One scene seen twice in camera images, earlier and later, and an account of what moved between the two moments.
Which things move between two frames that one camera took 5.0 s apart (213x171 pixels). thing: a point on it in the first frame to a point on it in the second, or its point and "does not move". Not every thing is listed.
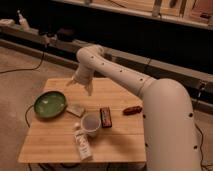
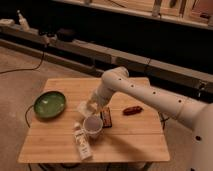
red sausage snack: x=132 y=110 does not move
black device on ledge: x=65 y=35 does not move
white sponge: x=76 y=109 to x=86 y=108
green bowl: x=50 y=104 does not move
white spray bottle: x=23 y=22 does not move
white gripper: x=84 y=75 to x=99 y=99
